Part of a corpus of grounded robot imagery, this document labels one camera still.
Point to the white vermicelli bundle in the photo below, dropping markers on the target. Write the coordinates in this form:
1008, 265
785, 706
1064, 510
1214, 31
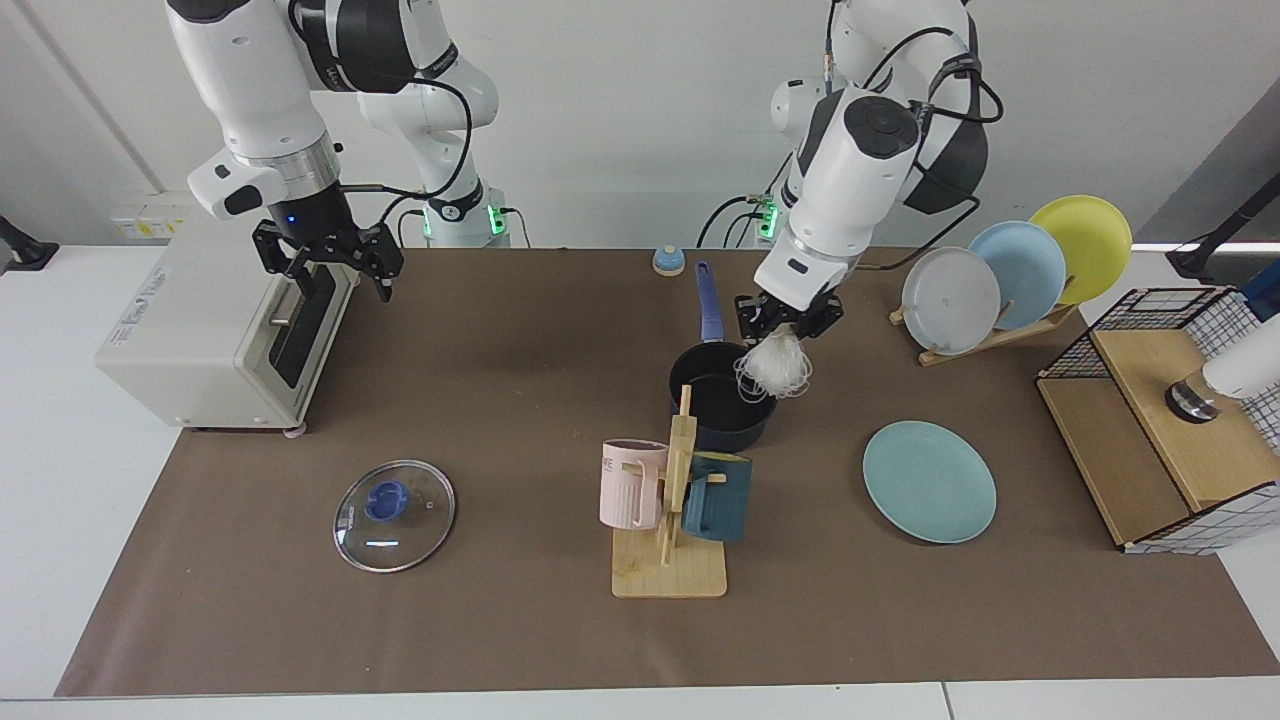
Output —
780, 365

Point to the glass lid with blue knob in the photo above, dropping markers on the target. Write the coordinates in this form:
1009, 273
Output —
420, 530

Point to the wooden plate rack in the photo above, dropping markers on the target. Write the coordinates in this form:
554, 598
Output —
935, 357

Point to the grey plate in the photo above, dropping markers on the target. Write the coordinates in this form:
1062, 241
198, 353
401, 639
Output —
950, 300

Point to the green plate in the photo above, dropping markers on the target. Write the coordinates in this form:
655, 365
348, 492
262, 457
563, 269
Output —
930, 485

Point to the light blue plate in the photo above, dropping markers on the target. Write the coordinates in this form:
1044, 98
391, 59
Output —
1030, 270

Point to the yellow plate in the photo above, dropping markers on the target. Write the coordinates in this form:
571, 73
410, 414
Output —
1095, 240

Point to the small blue round thing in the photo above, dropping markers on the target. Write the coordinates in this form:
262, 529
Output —
668, 265

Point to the pale toaster oven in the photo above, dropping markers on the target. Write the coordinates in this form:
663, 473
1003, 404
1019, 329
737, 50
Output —
180, 340

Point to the dark teal cup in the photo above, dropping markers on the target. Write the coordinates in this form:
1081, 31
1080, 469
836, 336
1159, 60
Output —
720, 510

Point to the pink cup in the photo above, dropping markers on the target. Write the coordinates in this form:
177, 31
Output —
630, 495

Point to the wooden cup stand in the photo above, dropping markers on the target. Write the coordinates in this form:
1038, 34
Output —
670, 575

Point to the brown table cloth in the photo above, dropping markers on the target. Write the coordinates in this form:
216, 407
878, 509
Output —
480, 600

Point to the white cylinder with dark end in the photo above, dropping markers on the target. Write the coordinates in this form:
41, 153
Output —
1245, 365

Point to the dark blue object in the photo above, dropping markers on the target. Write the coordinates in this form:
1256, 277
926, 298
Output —
1265, 290

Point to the white wall outlet strip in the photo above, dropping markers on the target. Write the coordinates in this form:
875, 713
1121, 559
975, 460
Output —
150, 222

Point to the black clamp mount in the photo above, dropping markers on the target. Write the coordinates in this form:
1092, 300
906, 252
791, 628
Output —
25, 250

